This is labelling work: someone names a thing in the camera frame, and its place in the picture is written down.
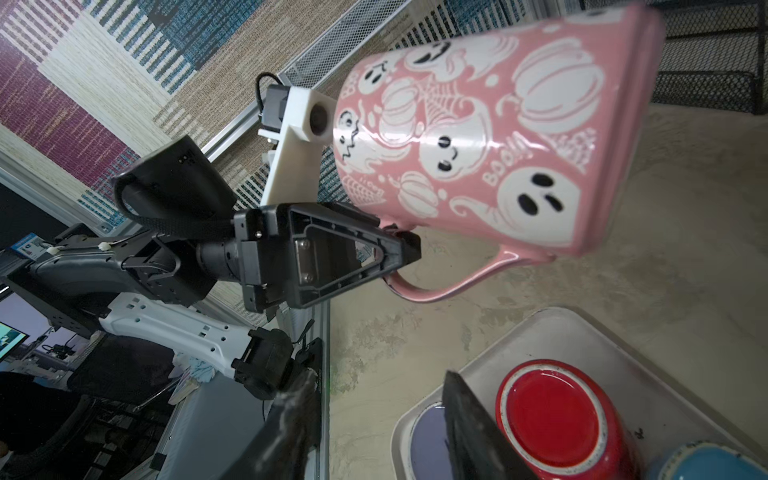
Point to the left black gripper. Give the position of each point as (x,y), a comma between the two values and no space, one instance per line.
(304,254)

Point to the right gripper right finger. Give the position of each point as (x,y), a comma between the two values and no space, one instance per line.
(477,448)

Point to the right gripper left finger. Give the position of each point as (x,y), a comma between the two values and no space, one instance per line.
(280,450)

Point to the red mug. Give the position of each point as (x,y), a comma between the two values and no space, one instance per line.
(563,424)

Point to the pink ghost pattern mug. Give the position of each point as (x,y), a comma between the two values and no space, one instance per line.
(521,136)

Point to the blue mug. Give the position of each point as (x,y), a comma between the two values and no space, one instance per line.
(706,460)

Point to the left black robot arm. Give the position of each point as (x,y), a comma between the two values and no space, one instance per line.
(191,237)

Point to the purple mug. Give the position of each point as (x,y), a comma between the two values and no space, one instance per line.
(429,453)

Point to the white plastic tray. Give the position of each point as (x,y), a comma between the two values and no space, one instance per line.
(659,417)

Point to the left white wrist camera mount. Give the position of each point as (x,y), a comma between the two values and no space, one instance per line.
(299,121)

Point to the black wire shelf rack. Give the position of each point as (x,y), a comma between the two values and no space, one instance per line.
(715,55)

